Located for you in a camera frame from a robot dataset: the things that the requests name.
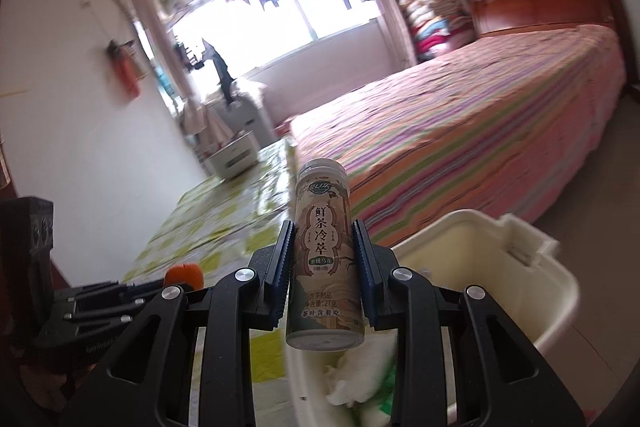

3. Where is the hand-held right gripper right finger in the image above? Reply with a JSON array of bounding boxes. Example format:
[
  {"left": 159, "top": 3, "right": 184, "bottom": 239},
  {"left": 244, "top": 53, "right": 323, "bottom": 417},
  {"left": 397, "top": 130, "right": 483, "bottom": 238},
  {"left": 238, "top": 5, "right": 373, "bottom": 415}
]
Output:
[{"left": 351, "top": 219, "right": 586, "bottom": 427}]

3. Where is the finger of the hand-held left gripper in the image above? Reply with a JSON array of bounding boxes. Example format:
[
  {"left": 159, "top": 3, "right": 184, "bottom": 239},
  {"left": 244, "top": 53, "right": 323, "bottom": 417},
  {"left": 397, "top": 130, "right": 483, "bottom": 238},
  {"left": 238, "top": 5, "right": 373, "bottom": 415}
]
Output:
[
  {"left": 62, "top": 279, "right": 168, "bottom": 308},
  {"left": 60, "top": 304, "right": 157, "bottom": 344}
]

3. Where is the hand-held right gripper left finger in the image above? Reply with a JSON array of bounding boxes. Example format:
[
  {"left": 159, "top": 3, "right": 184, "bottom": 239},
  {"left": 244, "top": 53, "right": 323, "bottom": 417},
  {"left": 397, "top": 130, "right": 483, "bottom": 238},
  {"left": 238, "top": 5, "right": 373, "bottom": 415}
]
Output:
[{"left": 60, "top": 219, "right": 296, "bottom": 427}]

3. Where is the beige tea can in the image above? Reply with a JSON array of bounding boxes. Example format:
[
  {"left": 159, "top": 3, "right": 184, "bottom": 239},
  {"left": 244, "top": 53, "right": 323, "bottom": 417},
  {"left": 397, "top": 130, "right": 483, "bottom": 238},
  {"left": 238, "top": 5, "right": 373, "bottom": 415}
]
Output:
[{"left": 285, "top": 158, "right": 363, "bottom": 352}]

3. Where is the orange round scrap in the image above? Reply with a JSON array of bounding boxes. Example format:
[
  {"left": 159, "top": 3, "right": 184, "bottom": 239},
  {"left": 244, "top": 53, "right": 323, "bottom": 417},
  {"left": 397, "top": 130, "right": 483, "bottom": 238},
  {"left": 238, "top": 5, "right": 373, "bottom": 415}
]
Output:
[{"left": 164, "top": 262, "right": 205, "bottom": 291}]

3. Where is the white tissue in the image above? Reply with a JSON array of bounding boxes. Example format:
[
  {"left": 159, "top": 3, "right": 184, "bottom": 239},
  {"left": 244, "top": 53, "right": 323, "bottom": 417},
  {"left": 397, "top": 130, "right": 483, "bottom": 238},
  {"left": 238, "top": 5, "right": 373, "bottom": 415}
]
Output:
[{"left": 325, "top": 339, "right": 398, "bottom": 408}]

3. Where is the cream plastic trash bin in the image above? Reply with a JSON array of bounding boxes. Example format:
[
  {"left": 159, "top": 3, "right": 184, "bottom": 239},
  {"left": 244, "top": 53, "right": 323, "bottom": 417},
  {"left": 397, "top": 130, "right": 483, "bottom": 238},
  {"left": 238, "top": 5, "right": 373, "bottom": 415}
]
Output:
[{"left": 290, "top": 209, "right": 581, "bottom": 427}]

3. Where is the yellow checked plastic tablecloth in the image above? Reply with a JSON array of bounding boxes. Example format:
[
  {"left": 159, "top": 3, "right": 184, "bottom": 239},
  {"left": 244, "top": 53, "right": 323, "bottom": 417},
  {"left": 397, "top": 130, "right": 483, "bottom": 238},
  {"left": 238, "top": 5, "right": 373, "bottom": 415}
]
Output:
[{"left": 120, "top": 134, "right": 301, "bottom": 388}]

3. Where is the small white basket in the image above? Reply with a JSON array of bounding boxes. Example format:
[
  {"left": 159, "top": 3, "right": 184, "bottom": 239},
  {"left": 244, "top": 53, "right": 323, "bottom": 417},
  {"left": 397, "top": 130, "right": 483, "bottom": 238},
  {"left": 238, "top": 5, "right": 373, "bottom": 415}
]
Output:
[{"left": 205, "top": 129, "right": 261, "bottom": 180}]

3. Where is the white cabinet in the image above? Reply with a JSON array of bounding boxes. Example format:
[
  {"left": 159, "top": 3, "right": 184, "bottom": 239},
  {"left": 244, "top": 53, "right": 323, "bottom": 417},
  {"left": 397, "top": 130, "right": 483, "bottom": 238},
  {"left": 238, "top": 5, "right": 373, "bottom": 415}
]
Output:
[{"left": 210, "top": 79, "right": 278, "bottom": 148}]

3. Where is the beige tied curtain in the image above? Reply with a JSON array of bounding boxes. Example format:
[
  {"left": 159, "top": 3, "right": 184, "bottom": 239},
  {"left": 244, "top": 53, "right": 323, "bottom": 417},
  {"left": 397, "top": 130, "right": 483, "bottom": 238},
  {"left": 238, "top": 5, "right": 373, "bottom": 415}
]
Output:
[{"left": 131, "top": 0, "right": 223, "bottom": 158}]

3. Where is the bed with striped sheet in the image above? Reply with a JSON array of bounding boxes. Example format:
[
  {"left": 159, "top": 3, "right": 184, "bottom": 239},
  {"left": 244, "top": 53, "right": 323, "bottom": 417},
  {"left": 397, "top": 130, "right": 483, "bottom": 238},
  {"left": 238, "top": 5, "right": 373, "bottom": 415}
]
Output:
[{"left": 290, "top": 24, "right": 628, "bottom": 248}]

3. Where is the black hanging garment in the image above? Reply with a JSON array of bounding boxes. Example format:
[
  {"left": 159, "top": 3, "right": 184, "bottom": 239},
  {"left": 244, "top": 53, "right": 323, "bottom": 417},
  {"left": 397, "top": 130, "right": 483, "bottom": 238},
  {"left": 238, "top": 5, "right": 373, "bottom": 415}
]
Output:
[{"left": 200, "top": 37, "right": 236, "bottom": 105}]

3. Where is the pink curtain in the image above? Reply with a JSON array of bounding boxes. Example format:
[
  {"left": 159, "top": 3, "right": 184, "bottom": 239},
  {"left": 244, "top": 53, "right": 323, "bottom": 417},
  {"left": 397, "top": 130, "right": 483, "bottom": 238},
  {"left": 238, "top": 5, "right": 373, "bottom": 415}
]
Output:
[{"left": 380, "top": 0, "right": 418, "bottom": 68}]

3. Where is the stack of folded blankets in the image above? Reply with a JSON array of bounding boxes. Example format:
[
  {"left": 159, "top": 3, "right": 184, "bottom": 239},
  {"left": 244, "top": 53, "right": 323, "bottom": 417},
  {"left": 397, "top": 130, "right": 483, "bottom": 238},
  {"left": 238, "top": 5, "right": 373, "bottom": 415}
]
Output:
[{"left": 397, "top": 0, "right": 473, "bottom": 65}]

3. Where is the orange cloth on wall hook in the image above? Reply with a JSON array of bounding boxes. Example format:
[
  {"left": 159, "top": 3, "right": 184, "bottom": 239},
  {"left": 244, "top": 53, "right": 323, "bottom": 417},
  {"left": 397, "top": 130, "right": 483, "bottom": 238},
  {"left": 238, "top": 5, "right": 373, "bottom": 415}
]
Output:
[{"left": 107, "top": 39, "right": 143, "bottom": 98}]

